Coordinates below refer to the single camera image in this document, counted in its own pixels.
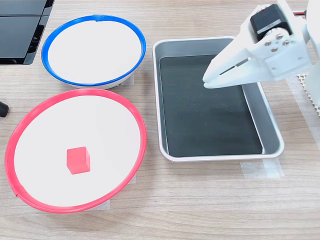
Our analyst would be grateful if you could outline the small red cube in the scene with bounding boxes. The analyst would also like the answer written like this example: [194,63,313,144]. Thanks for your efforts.
[66,146,91,175]

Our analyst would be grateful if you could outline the steel tray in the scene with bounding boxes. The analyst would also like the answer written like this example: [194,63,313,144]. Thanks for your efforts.
[151,36,286,163]

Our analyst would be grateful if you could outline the black tray mat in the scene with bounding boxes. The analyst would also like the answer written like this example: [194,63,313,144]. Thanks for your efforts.
[158,54,264,158]

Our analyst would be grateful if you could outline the clear tape strip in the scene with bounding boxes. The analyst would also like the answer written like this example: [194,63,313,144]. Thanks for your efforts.
[239,158,285,179]

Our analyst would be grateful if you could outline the blue-rimmed white round plate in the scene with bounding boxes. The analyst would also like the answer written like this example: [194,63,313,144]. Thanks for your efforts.
[41,14,147,90]

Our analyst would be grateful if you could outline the red-rimmed white round plate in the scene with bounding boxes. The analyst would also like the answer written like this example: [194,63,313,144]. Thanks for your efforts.
[4,87,148,214]

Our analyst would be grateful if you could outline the black flat electronic device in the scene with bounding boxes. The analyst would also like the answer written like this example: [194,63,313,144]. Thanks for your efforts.
[0,0,56,67]

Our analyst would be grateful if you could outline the small black rounded object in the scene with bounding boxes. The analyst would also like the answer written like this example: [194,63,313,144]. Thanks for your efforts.
[0,100,10,118]

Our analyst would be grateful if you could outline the pale perforated base plate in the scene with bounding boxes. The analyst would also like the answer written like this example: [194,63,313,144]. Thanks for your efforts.
[295,73,320,117]

